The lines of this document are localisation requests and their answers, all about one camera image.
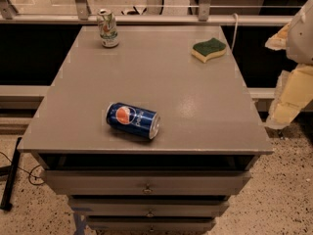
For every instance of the blue pepsi can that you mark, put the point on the blue pepsi can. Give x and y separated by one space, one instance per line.
133 120

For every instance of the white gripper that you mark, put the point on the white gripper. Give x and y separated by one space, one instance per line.
302 36

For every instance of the bottom grey drawer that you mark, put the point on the bottom grey drawer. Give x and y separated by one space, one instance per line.
151 225

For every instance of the white green 7up can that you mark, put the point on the white green 7up can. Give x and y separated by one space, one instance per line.
107 28

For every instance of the grey drawer cabinet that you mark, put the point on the grey drawer cabinet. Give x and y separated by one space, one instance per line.
208 121

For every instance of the middle grey drawer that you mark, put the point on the middle grey drawer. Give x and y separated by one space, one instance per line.
149 207

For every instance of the top grey drawer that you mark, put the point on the top grey drawer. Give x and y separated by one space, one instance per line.
146 183

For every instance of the green yellow sponge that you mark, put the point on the green yellow sponge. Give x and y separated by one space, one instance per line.
210 49

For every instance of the black floor stand leg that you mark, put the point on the black floor stand leg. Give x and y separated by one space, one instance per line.
10 171

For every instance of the grey drawer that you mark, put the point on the grey drawer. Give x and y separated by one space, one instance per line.
146 183
151 225
149 207

